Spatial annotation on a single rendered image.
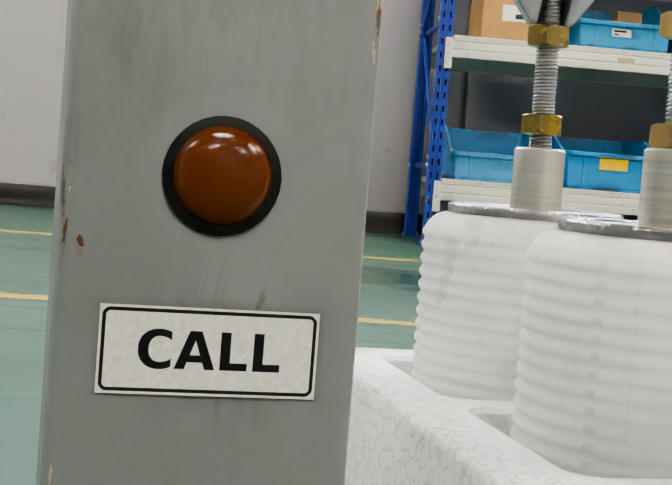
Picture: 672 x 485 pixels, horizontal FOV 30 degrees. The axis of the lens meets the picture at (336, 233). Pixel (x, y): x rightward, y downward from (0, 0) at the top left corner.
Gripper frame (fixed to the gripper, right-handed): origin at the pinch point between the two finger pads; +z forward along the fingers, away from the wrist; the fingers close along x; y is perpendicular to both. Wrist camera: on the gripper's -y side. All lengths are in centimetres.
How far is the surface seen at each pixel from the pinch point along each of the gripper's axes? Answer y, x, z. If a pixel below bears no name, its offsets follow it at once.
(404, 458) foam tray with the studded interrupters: -8.2, 6.8, 18.4
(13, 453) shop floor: 57, 26, 35
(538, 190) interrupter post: -0.3, 0.2, 8.4
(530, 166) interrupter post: -0.2, 0.6, 7.5
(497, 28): 411, -109, -50
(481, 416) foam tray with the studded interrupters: -6.5, 3.6, 17.1
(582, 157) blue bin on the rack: 404, -145, -4
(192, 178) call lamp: -23.9, 15.6, 8.7
